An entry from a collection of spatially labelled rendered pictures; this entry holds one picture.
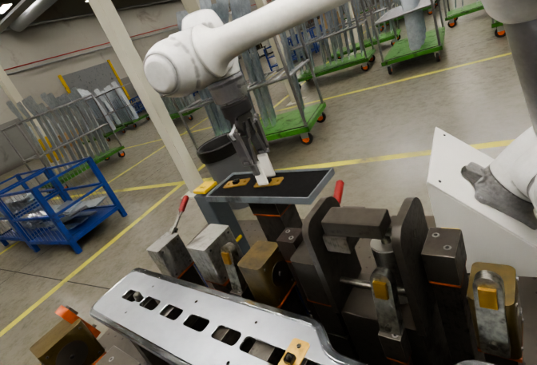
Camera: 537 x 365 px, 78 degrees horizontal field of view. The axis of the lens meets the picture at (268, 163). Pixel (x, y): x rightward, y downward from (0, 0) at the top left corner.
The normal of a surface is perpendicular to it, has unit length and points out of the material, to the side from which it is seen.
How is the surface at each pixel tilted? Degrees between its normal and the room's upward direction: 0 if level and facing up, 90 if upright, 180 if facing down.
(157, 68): 91
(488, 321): 78
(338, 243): 90
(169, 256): 90
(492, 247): 90
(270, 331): 0
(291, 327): 0
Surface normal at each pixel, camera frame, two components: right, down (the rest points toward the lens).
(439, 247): -0.36, -0.86
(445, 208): -0.44, 0.49
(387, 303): -0.61, 0.31
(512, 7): -0.43, 0.90
